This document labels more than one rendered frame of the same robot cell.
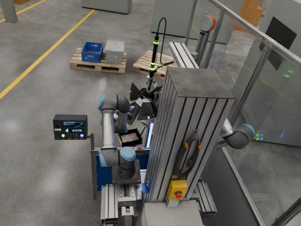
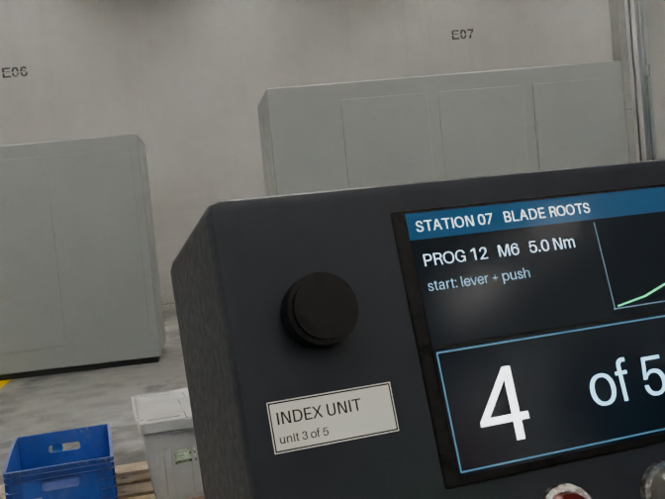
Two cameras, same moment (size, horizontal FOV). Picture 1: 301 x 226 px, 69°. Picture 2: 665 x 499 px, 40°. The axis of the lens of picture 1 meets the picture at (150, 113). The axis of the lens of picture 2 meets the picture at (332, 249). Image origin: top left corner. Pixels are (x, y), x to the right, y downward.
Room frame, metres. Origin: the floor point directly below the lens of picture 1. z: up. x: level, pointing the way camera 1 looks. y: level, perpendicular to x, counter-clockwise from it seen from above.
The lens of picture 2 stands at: (0.91, 0.76, 1.25)
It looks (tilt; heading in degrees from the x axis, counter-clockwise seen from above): 3 degrees down; 354
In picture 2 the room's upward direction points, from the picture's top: 6 degrees counter-clockwise
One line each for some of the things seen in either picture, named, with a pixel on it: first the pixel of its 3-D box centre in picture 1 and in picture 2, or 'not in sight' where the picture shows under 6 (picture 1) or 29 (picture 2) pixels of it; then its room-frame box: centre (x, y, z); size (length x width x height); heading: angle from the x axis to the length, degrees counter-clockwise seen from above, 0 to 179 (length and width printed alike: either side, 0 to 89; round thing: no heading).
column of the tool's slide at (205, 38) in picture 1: (185, 100); not in sight; (2.39, -0.42, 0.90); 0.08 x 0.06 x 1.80; 49
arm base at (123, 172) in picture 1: (126, 166); not in sight; (1.06, 0.11, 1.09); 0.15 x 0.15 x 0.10
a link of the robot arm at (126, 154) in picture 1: (126, 157); not in sight; (1.06, 0.12, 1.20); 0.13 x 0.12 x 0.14; 106
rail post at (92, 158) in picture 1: (94, 178); not in sight; (1.37, 0.48, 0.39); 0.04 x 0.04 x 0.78; 14
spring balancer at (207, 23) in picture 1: (207, 23); not in sight; (2.39, -0.42, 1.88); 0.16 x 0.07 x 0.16; 49
